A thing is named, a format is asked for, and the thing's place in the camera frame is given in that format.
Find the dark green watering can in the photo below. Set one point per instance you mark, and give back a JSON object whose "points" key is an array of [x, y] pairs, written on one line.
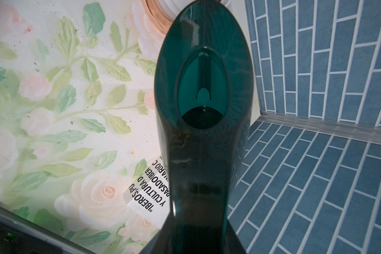
{"points": [[204, 87]]}

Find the white printed paper sheet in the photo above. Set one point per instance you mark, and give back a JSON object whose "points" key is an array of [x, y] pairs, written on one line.
{"points": [[148, 195]]}

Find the white plant pot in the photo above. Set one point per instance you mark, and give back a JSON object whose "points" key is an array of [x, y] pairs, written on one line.
{"points": [[172, 8]]}

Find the terracotta pink pot saucer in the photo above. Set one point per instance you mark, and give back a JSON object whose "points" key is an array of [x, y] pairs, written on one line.
{"points": [[157, 16]]}

